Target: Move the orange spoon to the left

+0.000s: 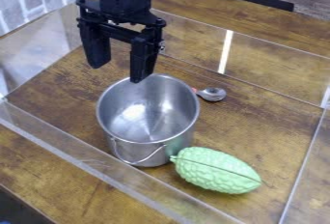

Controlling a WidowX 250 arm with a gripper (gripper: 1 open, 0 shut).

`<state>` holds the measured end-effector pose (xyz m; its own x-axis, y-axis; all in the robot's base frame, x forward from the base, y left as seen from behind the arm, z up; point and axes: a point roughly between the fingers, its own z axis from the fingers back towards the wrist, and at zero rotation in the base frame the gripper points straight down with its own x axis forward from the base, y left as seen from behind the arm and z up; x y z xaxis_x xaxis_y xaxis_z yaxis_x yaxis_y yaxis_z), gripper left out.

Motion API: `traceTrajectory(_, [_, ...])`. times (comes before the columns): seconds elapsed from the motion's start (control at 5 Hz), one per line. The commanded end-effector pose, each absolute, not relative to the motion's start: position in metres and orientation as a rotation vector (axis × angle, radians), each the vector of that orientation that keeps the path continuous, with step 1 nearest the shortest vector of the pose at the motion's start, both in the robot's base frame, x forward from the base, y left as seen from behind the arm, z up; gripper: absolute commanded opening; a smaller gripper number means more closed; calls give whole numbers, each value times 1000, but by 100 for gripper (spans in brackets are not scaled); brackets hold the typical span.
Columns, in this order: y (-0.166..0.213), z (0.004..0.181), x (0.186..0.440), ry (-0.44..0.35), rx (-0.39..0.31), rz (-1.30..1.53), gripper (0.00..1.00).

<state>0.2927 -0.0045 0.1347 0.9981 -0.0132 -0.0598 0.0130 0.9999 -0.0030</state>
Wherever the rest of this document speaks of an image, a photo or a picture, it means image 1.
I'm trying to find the stainless steel pot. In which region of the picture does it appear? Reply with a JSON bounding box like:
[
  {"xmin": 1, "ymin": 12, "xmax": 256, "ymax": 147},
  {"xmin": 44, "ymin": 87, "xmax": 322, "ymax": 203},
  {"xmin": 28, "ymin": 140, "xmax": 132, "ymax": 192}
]
[{"xmin": 95, "ymin": 73, "xmax": 200, "ymax": 167}]

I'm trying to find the green bitter melon toy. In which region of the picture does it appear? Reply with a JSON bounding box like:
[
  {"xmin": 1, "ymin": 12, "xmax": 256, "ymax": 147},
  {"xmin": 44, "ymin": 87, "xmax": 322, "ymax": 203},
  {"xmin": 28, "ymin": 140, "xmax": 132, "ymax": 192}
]
[{"xmin": 170, "ymin": 147, "xmax": 262, "ymax": 194}]

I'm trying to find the orange handled metal spoon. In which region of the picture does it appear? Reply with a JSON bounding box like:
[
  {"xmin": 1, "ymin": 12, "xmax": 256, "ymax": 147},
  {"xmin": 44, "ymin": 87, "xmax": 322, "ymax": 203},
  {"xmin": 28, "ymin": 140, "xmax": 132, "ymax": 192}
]
[{"xmin": 192, "ymin": 87, "xmax": 227, "ymax": 102}]

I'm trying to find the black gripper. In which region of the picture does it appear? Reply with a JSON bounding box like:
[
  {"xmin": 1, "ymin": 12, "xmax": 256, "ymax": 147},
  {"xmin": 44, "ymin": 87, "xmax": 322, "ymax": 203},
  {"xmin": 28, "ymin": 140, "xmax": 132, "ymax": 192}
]
[{"xmin": 76, "ymin": 0, "xmax": 166, "ymax": 83}]

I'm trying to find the clear acrylic enclosure wall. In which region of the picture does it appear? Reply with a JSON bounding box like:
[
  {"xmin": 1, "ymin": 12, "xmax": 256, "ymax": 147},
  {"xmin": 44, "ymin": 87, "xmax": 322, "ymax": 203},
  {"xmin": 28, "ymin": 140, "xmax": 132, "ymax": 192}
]
[{"xmin": 0, "ymin": 0, "xmax": 330, "ymax": 224}]

